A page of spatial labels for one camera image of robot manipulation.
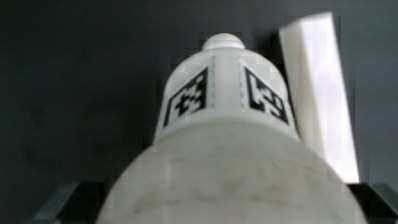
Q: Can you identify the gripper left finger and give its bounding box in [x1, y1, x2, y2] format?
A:
[32, 182, 106, 224]

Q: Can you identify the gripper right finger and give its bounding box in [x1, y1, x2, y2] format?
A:
[348, 183, 398, 224]

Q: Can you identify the white lamp bulb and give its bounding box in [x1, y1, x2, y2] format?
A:
[96, 33, 367, 224]

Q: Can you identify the white right border wall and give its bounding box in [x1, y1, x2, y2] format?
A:
[279, 12, 358, 183]

